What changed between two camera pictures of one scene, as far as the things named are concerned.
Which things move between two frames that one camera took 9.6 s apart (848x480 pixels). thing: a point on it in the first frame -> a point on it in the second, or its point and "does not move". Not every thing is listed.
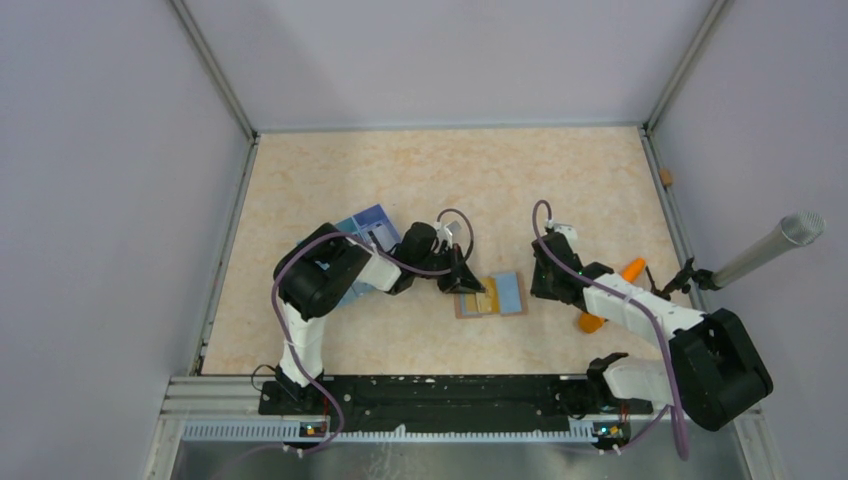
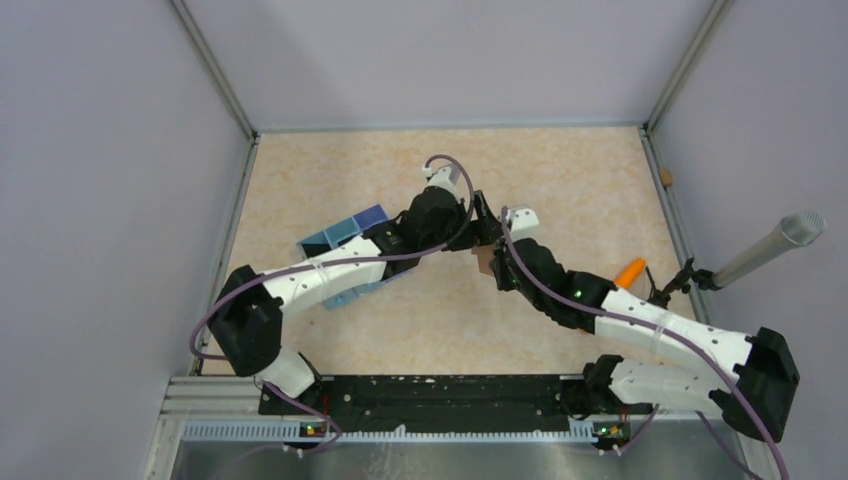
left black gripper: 462,281 -> 484,230
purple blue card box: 376,226 does not move
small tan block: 666,176 does not move
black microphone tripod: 704,277 does not move
